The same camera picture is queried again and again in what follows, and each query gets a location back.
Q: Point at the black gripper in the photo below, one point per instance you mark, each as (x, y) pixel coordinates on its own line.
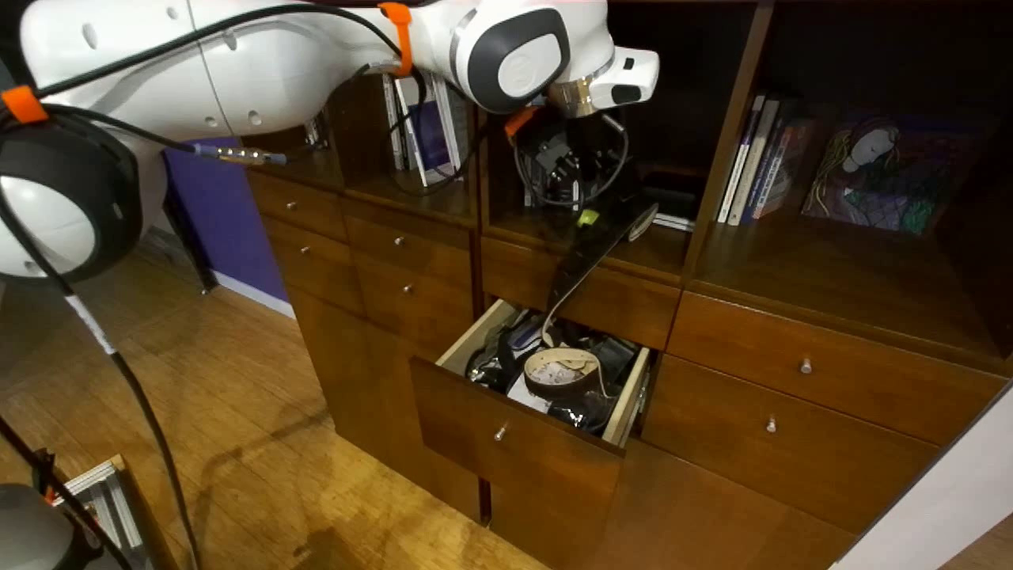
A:
(559, 161)

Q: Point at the brown leather belt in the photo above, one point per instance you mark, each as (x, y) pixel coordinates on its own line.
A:
(559, 368)

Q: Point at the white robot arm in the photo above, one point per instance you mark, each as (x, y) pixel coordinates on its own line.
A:
(263, 65)

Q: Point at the small metal drawer knob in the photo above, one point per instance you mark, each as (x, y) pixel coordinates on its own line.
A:
(306, 253)
(502, 432)
(804, 367)
(769, 425)
(405, 286)
(400, 242)

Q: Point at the open wooden drawer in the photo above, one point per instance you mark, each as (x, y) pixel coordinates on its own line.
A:
(477, 417)

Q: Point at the small yellow-green ball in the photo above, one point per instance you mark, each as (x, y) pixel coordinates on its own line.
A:
(587, 221)

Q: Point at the small white flat object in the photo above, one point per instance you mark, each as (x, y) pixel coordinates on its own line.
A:
(673, 224)

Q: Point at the white upright book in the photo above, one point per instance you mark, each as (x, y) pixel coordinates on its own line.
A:
(739, 161)

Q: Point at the black pouch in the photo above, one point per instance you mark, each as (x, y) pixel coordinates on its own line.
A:
(617, 359)

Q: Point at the row of books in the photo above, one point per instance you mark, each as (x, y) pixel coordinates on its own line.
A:
(760, 162)

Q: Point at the thin leaning book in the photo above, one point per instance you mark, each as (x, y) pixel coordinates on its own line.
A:
(432, 131)

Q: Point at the dark upright book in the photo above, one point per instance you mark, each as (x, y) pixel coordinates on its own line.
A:
(791, 169)

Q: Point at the glossy black package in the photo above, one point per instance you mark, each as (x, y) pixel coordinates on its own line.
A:
(486, 368)

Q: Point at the white leaning book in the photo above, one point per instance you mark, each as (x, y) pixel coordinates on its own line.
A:
(400, 127)

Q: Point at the colourful picture book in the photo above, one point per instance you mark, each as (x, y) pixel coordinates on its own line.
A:
(886, 179)

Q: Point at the brown wooden shelf cabinet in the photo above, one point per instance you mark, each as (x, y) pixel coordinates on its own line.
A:
(842, 382)

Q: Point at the gray metal bar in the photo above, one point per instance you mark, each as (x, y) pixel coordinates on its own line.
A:
(240, 155)

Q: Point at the white panel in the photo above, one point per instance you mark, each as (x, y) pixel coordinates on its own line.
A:
(937, 496)

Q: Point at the green and white box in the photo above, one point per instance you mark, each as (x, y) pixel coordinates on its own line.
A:
(104, 507)

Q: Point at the gray round object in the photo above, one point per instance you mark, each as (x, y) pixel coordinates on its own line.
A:
(27, 533)

